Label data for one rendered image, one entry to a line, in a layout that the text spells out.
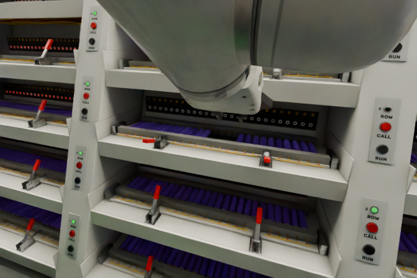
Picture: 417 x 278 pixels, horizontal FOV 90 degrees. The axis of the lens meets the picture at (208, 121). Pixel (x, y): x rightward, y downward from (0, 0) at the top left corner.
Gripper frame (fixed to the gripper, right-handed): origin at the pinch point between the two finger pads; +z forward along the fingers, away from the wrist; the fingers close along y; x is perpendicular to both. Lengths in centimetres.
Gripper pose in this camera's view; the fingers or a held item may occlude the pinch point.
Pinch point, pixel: (230, 110)
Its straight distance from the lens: 35.8
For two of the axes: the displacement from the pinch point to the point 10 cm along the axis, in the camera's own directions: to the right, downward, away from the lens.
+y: -9.6, -1.2, 2.5
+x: -1.7, 9.6, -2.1
